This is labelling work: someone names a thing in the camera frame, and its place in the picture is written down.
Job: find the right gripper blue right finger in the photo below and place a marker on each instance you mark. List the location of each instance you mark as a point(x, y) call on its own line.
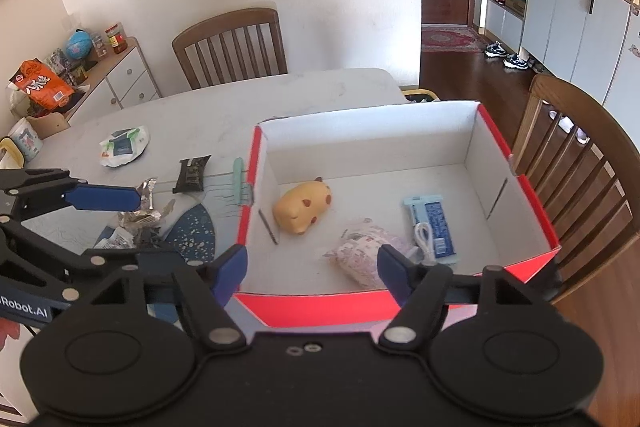
point(421, 294)

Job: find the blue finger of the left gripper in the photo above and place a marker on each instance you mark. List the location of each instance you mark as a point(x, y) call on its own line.
point(149, 262)
point(30, 193)

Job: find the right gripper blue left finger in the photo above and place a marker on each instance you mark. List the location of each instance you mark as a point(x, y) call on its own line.
point(202, 294)

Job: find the gold foil snack bag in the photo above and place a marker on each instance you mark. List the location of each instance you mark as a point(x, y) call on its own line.
point(152, 210)

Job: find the white green plastic bag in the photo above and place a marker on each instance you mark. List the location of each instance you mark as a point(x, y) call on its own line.
point(124, 146)

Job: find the pink white snack packet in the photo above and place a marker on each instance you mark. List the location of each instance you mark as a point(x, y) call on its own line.
point(356, 252)

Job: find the blue tissue pack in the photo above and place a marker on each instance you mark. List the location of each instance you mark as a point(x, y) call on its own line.
point(431, 235)

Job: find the black snack packet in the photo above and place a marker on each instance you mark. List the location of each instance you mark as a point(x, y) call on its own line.
point(191, 175)

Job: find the yellow capybara toy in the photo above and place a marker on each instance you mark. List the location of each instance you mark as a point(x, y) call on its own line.
point(302, 206)

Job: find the mint green pen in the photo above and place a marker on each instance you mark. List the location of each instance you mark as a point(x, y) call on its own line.
point(237, 180)

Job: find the clear bag dark contents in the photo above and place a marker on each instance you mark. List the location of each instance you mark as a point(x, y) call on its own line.
point(148, 238)

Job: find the white printed foil pouch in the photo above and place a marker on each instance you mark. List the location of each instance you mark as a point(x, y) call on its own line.
point(115, 238)

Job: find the blue round pattern table mat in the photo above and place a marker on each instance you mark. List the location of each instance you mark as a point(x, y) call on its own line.
point(201, 228)

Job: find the white printed mug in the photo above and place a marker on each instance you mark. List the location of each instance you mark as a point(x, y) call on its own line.
point(26, 139)

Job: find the white yellow kettle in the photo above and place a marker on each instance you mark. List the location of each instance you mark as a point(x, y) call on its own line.
point(11, 156)

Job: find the red white cardboard box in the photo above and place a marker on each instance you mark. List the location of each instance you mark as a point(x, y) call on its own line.
point(372, 159)

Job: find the white drawer sideboard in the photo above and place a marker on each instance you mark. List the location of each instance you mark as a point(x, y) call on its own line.
point(117, 82)

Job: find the orange snack bag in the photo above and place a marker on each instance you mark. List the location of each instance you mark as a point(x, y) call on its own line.
point(42, 85)

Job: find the blue globe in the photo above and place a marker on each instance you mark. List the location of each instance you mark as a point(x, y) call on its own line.
point(79, 45)

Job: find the red lid jar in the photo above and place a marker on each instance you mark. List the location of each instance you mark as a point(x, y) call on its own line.
point(116, 38)

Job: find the wooden chair at right side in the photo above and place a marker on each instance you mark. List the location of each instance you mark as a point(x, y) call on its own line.
point(584, 169)

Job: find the wooden chair at far side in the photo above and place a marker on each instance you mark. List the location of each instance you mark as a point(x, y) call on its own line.
point(235, 46)

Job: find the dark sneaker right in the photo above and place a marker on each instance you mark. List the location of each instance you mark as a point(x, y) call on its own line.
point(513, 61)

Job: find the dark sneaker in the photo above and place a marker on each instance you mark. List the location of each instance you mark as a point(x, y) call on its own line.
point(513, 61)
point(495, 50)

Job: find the dark sneaker left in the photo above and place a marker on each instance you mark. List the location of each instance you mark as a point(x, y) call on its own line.
point(495, 50)

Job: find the red patterned door rug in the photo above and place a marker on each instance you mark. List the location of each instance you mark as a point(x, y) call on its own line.
point(440, 38)

